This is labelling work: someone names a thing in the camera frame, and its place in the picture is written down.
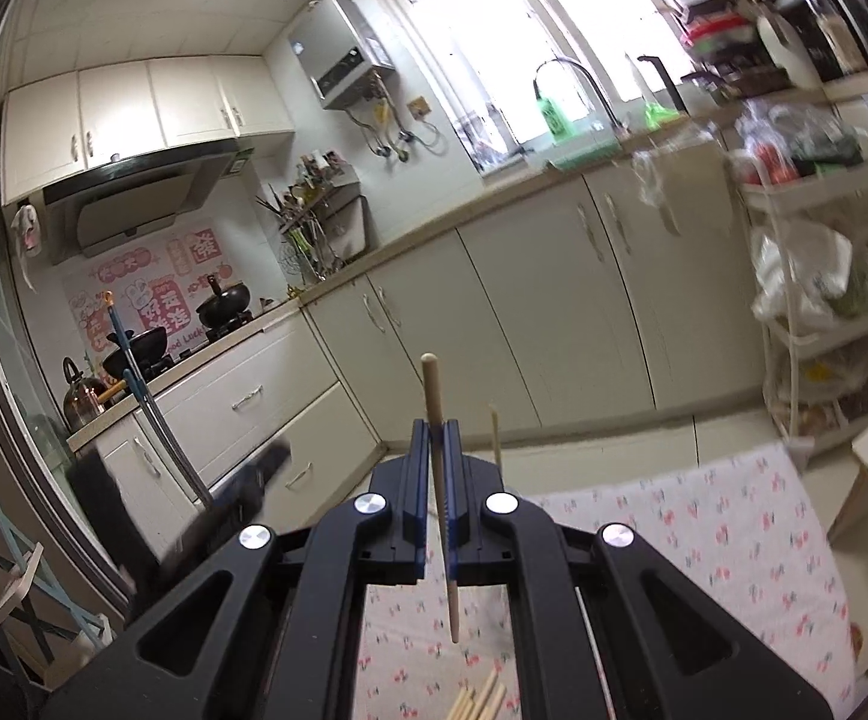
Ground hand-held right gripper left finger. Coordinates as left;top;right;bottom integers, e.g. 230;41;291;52
40;418;431;720

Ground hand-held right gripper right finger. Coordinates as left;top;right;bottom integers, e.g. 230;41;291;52
444;418;832;720

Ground cream lower kitchen cabinets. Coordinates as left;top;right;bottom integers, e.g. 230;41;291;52
70;139;772;541

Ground cream kitchen cabinets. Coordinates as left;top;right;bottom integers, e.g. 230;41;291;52
0;56;296;205
70;139;772;541

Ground floral tablecloth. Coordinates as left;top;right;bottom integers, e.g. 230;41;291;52
355;442;858;720

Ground black wok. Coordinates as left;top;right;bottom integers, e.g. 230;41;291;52
195;277;253;329
101;330;172;380

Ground dark blurred object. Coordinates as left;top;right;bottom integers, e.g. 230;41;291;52
66;448;176;612

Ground metal kettle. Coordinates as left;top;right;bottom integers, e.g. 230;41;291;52
62;358;124;428

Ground white storage cart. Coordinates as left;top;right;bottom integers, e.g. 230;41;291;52
726;157;868;458

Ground clear plastic bag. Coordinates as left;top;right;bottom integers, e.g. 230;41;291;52
632;142;678;203

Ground green dish soap bottle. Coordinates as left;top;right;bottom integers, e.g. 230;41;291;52
539;86;577;145

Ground range hood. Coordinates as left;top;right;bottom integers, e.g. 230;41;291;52
44;150;255;265

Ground metal sink faucet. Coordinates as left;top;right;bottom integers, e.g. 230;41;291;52
534;58;624;143

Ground kitchen window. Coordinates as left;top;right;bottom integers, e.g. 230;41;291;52
374;0;712;173

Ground silver water heater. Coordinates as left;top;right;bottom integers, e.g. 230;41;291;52
287;0;396;110

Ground black water tap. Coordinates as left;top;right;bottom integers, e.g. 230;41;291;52
636;54;686;112

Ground hanging white cloth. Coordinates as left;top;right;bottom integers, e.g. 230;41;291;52
12;202;45;293

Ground cream upper kitchen cabinets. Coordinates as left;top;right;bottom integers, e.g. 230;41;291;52
0;56;296;205

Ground stack of kitchen containers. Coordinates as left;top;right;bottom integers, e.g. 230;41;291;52
680;0;791;95

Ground white thermos jug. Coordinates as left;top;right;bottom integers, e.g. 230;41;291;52
758;15;817;72

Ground wall utensil rack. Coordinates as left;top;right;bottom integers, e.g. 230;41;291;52
257;154;367;286

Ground pink wall poster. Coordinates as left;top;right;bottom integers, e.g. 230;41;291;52
66;225;217;361

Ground water heater hoses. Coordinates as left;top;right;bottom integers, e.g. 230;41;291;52
344;75;442;162

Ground blue white folding frame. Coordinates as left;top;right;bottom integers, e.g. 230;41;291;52
0;412;112;661

